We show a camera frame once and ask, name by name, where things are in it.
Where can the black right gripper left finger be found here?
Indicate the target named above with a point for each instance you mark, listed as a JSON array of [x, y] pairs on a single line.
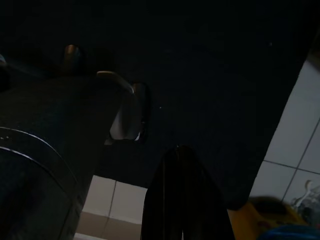
[[162, 205]]

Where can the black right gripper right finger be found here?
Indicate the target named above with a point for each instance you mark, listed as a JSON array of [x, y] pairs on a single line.
[[202, 205]]

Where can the brown cardboard box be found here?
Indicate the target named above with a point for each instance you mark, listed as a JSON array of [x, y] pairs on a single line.
[[240, 222]]

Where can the blue plastic container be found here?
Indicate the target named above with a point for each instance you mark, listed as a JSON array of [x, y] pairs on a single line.
[[290, 233]]

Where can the dark blue rug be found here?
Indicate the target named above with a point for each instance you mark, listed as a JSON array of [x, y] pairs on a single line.
[[212, 75]]

